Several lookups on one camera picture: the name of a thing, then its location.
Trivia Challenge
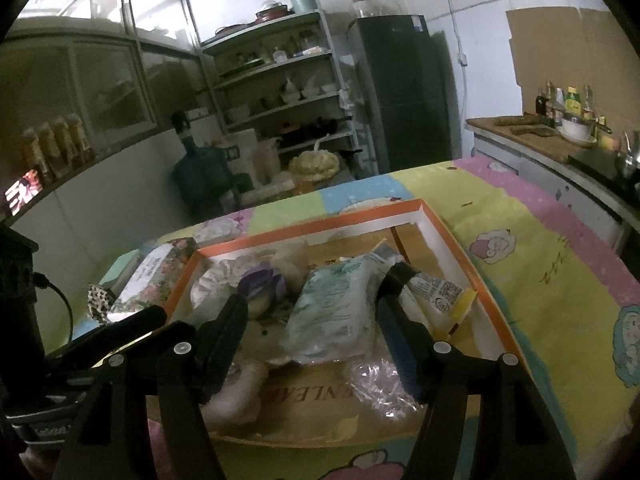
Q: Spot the clear crinkled plastic bag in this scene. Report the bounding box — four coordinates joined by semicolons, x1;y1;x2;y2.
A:
344;334;423;422

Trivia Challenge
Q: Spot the leopard print cloth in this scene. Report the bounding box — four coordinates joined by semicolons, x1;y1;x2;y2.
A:
87;284;116;324

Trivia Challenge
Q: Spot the white floral scrunchie cloth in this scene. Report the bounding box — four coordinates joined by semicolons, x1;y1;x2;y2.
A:
190;256;267;318

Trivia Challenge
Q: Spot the yellow white snack packet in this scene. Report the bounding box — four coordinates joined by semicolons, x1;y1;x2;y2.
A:
372;238;478;331

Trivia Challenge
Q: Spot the beige teddy bear pink dress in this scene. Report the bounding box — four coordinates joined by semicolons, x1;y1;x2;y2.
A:
201;320;288;434

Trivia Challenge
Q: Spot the beige teddy bear purple dress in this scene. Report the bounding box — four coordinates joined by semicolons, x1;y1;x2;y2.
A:
236;240;309;320

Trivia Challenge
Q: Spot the green white tissue packet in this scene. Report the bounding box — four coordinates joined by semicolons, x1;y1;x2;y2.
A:
282;254;386;365

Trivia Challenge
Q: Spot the mint green tissue box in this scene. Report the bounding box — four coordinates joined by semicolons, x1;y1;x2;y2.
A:
99;249;142;294

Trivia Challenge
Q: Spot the floral tissue pack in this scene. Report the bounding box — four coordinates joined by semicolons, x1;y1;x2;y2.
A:
106;237;198;323

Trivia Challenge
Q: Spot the orange rimmed cardboard box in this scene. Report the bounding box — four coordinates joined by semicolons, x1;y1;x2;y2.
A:
165;200;520;448

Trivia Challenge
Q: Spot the colourful cartoon table cloth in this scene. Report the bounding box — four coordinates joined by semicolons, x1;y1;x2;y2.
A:
69;155;640;480

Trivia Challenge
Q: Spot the blue water jug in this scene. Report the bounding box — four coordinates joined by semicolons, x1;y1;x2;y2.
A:
170;110;235;222

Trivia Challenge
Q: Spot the phone showing video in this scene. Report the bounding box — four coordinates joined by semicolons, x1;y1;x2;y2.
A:
4;169;43;216

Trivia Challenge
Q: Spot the yellow bread basket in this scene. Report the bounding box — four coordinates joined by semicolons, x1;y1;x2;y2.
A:
288;150;341;182

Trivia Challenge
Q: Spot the wooden kitchen counter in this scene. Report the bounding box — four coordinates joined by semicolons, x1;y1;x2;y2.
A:
466;115;639;208

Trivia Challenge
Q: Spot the metal kitchen shelf rack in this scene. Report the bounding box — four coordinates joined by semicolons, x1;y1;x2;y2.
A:
201;9;362;178

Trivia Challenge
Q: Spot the white bowl on counter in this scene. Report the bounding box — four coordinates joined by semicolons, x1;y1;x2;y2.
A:
558;114;597;148

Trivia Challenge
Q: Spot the steel kettle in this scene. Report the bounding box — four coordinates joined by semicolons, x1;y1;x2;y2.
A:
615;130;640;179

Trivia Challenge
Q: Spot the dark grey refrigerator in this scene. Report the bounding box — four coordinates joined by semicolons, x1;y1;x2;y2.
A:
347;14;451;174

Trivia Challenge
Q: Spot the light blue pot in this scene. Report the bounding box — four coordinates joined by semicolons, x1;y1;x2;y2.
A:
291;0;319;14

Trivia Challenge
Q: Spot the cardboard wall panel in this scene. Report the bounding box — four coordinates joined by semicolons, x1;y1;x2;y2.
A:
506;6;640;133

